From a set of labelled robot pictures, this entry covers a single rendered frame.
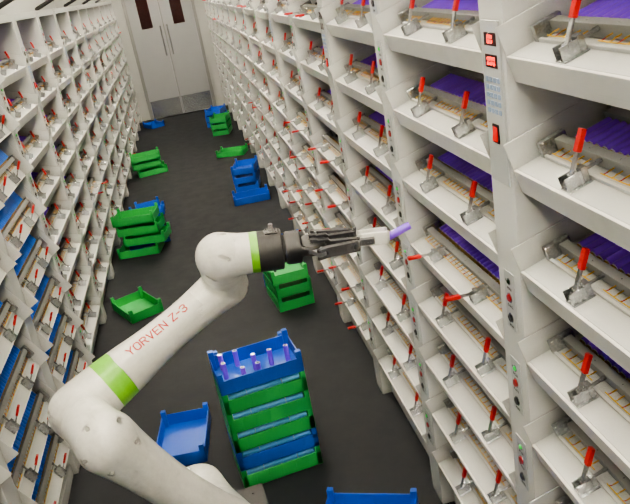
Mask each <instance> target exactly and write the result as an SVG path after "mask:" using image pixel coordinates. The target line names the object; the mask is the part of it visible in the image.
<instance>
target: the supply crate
mask: <svg viewBox="0 0 630 504"><path fill-rule="evenodd" d="M281 334H282V335H280V336H276V337H273V338H270V339H266V340H263V341H260V342H257V343H253V344H250V345H247V346H243V347H240V348H237V349H236V350H237V353H238V357H239V361H240V366H238V367H236V366H235V362H234V358H233V354H232V350H230V351H227V352H223V353H220V354H222V356H223V360H224V362H225V363H226V367H227V371H228V375H229V379H227V380H225V379H224V376H223V372H222V371H221V369H220V365H219V361H218V357H217V355H218V354H217V355H214V354H213V351H212V350H210V351H207V354H208V358H209V362H210V366H211V370H212V372H213V375H214V378H215V380H216V383H217V386H218V388H219V391H220V393H221V396H225V395H228V394H232V393H235V392H238V391H241V390H244V389H247V388H251V387H254V386H257V385H260V384H263V383H266V382H270V381H273V380H276V379H279V378H282V377H285V376H289V375H292V374H295V373H298V372H301V371H304V365H303V360H302V355H301V351H300V349H296V347H295V346H294V344H293V343H292V341H291V340H290V338H289V337H288V333H287V330H286V328H283V329H281ZM283 344H288V349H289V354H290V358H291V360H289V361H286V359H285V355H284V350H283ZM267 348H271V350H272V355H273V359H274V365H272V366H270V365H269V360H268V356H267V351H266V349H267ZM251 353H255V355H256V360H257V361H260V364H261V368H262V369H260V370H253V365H252V361H251V357H250V354H251ZM241 366H245V369H246V373H247V374H244V375H241V371H240V367H241Z"/></svg>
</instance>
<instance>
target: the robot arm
mask: <svg viewBox="0 0 630 504"><path fill-rule="evenodd" d="M389 243H390V233H389V230H387V227H386V226H385V227H377V228H370V229H363V230H357V231H356V227H353V230H352V228H351V227H348V228H333V229H310V234H306V235H303V236H301V235H300V232H299V231H298V230H292V231H284V232H283V234H282V235H281V231H280V229H279V228H273V227H272V223H269V224H268V229H264V230H262V231H254V232H246V233H227V232H215V233H211V234H209V235H207V236H206V237H204V238H203V239H202V240H201V241H200V243H199V244H198V246H197V248H196V252H195V262H196V265H197V268H198V270H199V272H200V274H201V278H200V279H199V280H198V281H197V282H196V283H195V284H194V285H193V286H192V287H191V288H190V289H189V290H188V291H187V292H186V293H184V294H183V295H182V296H181V297H180V298H179V299H178V300H177V301H176V302H175V303H173V304H172V305H171V306H170V307H169V308H168V309H166V310H165V311H164V312H163V313H162V314H160V315H159V316H158V317H157V318H155V319H154V320H153V321H151V322H150V323H149V324H147V325H146V326H145V327H143V328H142V329H141V330H139V331H138V332H136V333H135V334H134V335H132V336H131V337H129V338H128V339H126V340H125V341H123V342H122V343H120V344H119V345H117V346H116V347H114V348H113V349H112V350H110V351H109V352H107V353H106V354H105V355H103V356H102V357H100V358H99V359H98V360H96V361H95V362H94V363H92V364H91V365H90V366H88V367H87V368H86V369H84V370H83V371H82V372H80V373H79V374H78V375H76V376H75V377H74V378H73V379H71V380H70V381H69V382H68V383H66V384H65V385H64V386H63V387H62V388H60V389H59V390H58V391H57V392H56V393H55V394H54V395H53V397H52V398H51V400H50V403H49V406H48V411H47V415H48V421H49V424H50V426H51V428H52V429H53V430H54V432H55V433H57V434H58V435H59V436H60V437H61V438H63V439H64V440H65V441H66V442H67V443H68V444H69V445H70V447H71V448H72V450H73V452H74V454H75V457H76V459H77V460H78V462H79V463H80V465H81V466H82V467H83V468H85V469H86V470H88V471H89V472H91V473H94V474H96V475H98V476H101V477H103V478H105V479H108V480H110V481H112V482H114V483H116V484H118V485H120V486H122V487H124V488H126V489H128V490H130V491H132V492H134V493H135V494H137V495H139V496H141V497H142V498H144V499H146V500H147V501H149V502H151V503H152V504H250V503H249V502H248V501H246V500H245V499H244V498H243V497H242V496H241V495H240V494H238V493H237V492H236V491H235V490H234V489H233V488H232V487H231V486H230V485H229V483H228V482H227V481H226V480H225V478H224V477H223V475H222V474H221V473H220V472H219V471H218V469H216V468H215V467H214V466H212V465H209V464H194V465H191V466H188V467H186V466H184V465H183V464H182V463H180V462H179V461H178V460H176V459H175V458H174V457H172V456H171V455H170V454H169V453H167V452H166V451H165V450H164V449H163V448H161V447H160V446H159V445H158V444H157V443H156V442H155V441H154V440H152V439H151V438H150V437H149V436H148V435H147V434H146V433H145V432H144V431H143V430H142V429H141V428H140V427H139V426H138V425H137V424H136V423H135V422H134V421H133V420H132V419H131V418H130V417H129V416H128V415H126V414H125V413H123V412H121V411H120V410H121V409H122V408H123V407H124V406H125V405H126V404H127V403H128V402H129V401H130V400H131V399H132V398H133V397H134V396H135V395H136V394H137V393H138V392H139V391H140V390H141V389H142V388H143V387H144V386H145V385H146V384H147V383H148V382H149V381H150V380H151V379H152V378H153V376H154V375H155V374H156V373H157V372H158V371H159V370H160V369H161V368H162V367H163V366H164V365H165V364H166V363H167V362H168V361H169V360H170V359H171V358H172V357H173V356H174V355H175V354H176V353H177V352H178V351H179V350H180V349H181V348H182V347H183V346H184V345H185V344H186V343H187V342H188V341H190V340H191V339H192V338H193V337H194V336H195V335H196V334H198V333H199V332H200V331H201V330H202V329H204V328H205V327H206V326H207V325H209V324H210V323H211V322H212V321H214V320H215V319H216V318H218V317H219V316H220V315H222V314H223V313H224V312H226V311H227V310H229V309H230V308H232V307H233V306H235V305H236V304H238V303H239V302H240V301H241V300H242V299H243V298H244V297H245V295H246V293H247V291H248V278H247V275H246V274H252V273H259V272H266V271H274V272H277V270H281V269H284V268H285V262H287V264H289V265H290V264H298V263H302V262H303V257H304V256H317V257H318V260H319V261H321V260H324V259H327V258H330V257H335V256H340V255H344V254H349V253H354V252H358V251H361V247H365V246H373V245H381V244H389Z"/></svg>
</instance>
